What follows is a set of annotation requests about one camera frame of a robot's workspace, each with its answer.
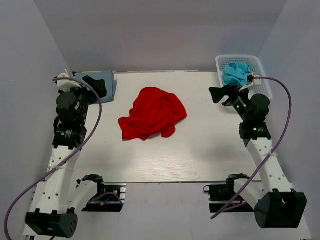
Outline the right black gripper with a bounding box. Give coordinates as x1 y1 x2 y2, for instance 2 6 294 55
208 83 252 122

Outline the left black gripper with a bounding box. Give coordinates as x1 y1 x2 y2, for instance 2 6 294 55
60 76 108 124

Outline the red t shirt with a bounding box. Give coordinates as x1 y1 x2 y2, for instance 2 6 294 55
118 87 187 141

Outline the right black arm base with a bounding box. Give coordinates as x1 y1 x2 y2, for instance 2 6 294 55
203 184 254 214

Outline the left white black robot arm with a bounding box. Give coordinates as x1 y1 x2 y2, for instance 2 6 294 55
25 74 108 239

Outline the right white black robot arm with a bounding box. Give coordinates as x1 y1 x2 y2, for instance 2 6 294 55
209 84 307 229

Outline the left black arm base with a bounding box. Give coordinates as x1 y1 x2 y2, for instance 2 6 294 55
82 183 126 213

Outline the folded grey-blue t shirt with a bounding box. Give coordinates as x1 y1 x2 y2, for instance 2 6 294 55
74 70 117 104

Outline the crumpled light blue t shirt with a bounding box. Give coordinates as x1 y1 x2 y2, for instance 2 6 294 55
222 62 253 87

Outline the white plastic basket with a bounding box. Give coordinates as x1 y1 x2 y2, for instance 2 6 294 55
215 54 273 100

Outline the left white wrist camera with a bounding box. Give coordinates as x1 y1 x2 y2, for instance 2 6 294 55
56 69 82 92

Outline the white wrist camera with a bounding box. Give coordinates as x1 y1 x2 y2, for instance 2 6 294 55
56 69 82 92
239 73 262 92

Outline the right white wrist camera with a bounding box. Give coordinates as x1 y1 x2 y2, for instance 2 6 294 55
239 73 262 92

